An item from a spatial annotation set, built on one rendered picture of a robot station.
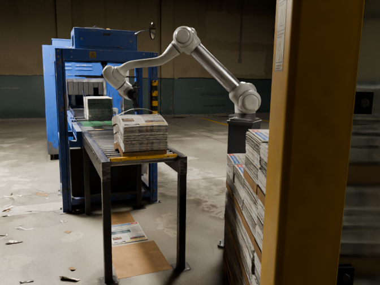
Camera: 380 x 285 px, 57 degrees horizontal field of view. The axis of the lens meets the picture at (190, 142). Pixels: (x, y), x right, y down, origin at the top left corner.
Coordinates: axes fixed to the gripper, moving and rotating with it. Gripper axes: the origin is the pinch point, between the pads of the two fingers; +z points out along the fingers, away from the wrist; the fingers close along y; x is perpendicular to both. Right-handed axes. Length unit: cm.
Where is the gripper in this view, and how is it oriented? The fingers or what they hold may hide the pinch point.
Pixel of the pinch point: (138, 98)
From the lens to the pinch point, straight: 236.7
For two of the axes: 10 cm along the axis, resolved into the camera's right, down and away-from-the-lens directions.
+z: 3.7, 2.5, -9.0
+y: -0.2, 9.6, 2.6
